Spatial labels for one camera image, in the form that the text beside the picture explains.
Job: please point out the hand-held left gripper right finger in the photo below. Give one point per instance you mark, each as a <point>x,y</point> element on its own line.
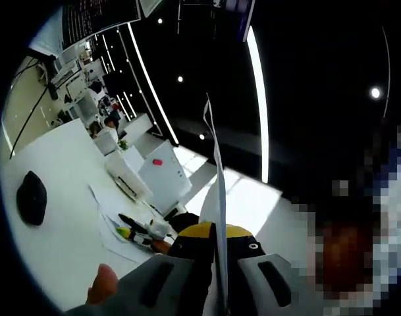
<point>249,296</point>

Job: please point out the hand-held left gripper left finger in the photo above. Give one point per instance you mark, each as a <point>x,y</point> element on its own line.
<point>137,296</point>

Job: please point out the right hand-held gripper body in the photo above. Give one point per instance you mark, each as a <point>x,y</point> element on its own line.
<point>155,230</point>

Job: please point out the white printing papers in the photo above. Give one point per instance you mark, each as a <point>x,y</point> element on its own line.
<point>111,204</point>

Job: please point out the person's right hand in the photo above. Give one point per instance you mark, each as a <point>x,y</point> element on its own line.
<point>162,247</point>

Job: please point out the person's left hand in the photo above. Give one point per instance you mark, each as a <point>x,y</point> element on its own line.
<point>103,284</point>

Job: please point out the black backpack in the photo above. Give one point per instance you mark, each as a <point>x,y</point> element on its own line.
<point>185,222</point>

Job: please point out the white printer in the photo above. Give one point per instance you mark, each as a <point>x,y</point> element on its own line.
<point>127,179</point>

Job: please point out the white whiteboard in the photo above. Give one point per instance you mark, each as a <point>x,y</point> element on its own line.
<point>167,184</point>

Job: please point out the white printer feed paper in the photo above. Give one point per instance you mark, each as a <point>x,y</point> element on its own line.
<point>133,158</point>

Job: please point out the red whiteboard eraser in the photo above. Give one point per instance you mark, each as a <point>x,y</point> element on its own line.
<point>157,162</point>

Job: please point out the white table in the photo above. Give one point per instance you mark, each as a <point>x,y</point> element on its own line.
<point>65,197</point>

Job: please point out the small green plant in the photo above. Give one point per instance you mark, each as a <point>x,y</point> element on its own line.
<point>122,145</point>

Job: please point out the white office chair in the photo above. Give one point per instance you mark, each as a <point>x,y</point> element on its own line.
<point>105,143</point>

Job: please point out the bright window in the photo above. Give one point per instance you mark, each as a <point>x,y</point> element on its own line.
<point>253,204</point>

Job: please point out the black computer mouse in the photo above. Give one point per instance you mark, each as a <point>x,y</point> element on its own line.
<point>31,197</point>

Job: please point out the black display screen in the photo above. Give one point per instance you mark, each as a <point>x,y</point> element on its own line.
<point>112,83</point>

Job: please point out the long ceiling light strip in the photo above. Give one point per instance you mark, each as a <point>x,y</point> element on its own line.
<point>150,82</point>
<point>259,105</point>

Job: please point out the black monitor stand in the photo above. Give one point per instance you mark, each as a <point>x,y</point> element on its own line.
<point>50,70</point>

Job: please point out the computer monitor with white window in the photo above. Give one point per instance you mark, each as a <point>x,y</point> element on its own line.
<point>98,19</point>

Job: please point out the ceiling air conditioner unit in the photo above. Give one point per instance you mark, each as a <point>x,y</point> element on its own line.
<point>149,7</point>

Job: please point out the computer monitor with dark screen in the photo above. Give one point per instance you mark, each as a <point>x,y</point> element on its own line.
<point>220,16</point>

